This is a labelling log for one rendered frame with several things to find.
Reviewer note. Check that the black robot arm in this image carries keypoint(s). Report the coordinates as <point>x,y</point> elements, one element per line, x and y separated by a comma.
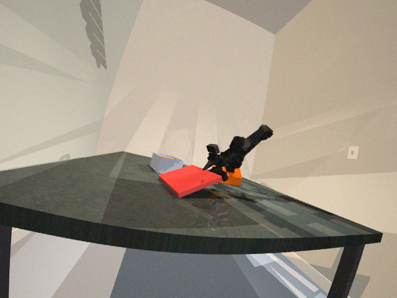
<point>241,146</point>

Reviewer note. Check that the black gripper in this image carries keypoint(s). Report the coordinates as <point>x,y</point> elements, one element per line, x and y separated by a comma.
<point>220,160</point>

